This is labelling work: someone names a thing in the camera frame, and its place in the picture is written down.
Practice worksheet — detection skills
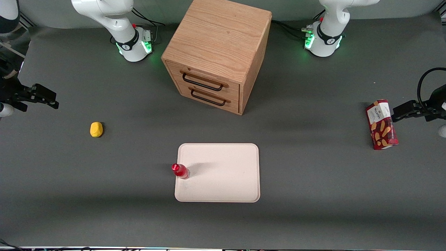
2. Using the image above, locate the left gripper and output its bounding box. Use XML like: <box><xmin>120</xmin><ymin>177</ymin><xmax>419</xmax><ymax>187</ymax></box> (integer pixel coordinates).
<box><xmin>392</xmin><ymin>84</ymin><xmax>446</xmax><ymax>137</ymax></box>

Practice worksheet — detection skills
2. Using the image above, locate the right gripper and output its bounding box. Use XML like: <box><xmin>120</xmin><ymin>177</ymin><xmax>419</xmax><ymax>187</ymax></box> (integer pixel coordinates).
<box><xmin>0</xmin><ymin>78</ymin><xmax>59</xmax><ymax>117</ymax></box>

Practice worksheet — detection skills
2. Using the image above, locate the red coke bottle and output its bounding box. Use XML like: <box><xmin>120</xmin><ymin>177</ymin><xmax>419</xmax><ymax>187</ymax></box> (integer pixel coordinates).
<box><xmin>171</xmin><ymin>163</ymin><xmax>190</xmax><ymax>180</ymax></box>

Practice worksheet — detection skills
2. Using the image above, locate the beige rectangular tray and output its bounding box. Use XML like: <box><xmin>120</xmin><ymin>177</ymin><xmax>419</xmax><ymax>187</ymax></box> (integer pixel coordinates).
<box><xmin>175</xmin><ymin>143</ymin><xmax>261</xmax><ymax>203</ymax></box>

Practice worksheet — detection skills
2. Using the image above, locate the red cookie box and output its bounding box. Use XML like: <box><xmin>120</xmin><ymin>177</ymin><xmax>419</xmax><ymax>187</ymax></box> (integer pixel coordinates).
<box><xmin>366</xmin><ymin>99</ymin><xmax>399</xmax><ymax>150</ymax></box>

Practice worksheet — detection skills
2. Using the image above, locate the wooden drawer front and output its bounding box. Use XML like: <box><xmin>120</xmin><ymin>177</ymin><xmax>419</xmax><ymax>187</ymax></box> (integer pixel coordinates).
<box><xmin>175</xmin><ymin>82</ymin><xmax>240</xmax><ymax>114</ymax></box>
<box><xmin>167</xmin><ymin>61</ymin><xmax>240</xmax><ymax>101</ymax></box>

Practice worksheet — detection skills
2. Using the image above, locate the wooden drawer cabinet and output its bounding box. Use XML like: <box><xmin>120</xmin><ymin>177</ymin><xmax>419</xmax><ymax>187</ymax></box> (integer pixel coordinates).
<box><xmin>161</xmin><ymin>0</ymin><xmax>272</xmax><ymax>115</ymax></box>

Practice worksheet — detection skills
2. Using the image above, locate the black left arm wrist cable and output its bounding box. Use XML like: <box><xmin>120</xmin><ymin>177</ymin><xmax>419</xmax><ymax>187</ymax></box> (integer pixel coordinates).
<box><xmin>417</xmin><ymin>68</ymin><xmax>446</xmax><ymax>108</ymax></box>

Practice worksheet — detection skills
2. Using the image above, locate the white frame bar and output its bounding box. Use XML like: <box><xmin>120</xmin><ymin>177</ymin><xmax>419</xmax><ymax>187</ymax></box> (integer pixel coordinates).
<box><xmin>0</xmin><ymin>41</ymin><xmax>26</xmax><ymax>58</ymax></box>

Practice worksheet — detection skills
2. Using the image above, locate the black right arm base cable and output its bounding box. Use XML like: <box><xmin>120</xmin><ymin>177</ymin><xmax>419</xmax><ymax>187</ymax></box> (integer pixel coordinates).
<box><xmin>132</xmin><ymin>7</ymin><xmax>166</xmax><ymax>45</ymax></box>

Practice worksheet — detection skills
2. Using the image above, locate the black arm base cable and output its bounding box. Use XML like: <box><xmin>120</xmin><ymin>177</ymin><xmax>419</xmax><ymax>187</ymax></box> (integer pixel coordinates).
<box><xmin>132</xmin><ymin>7</ymin><xmax>166</xmax><ymax>45</ymax></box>
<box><xmin>272</xmin><ymin>10</ymin><xmax>324</xmax><ymax>39</ymax></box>

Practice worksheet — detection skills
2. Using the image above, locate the black wire drawer handle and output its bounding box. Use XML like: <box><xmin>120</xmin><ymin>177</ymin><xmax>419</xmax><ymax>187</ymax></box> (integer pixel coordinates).
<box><xmin>180</xmin><ymin>70</ymin><xmax>229</xmax><ymax>92</ymax></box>
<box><xmin>189</xmin><ymin>87</ymin><xmax>231</xmax><ymax>106</ymax></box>

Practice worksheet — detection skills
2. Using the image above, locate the black left arm base cable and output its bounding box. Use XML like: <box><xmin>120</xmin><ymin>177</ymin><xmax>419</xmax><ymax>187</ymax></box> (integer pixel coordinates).
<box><xmin>272</xmin><ymin>10</ymin><xmax>324</xmax><ymax>39</ymax></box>

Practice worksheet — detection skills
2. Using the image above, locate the silver table edge rail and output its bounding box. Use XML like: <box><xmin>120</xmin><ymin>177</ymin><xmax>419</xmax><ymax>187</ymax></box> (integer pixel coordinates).
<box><xmin>0</xmin><ymin>247</ymin><xmax>446</xmax><ymax>251</ymax></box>

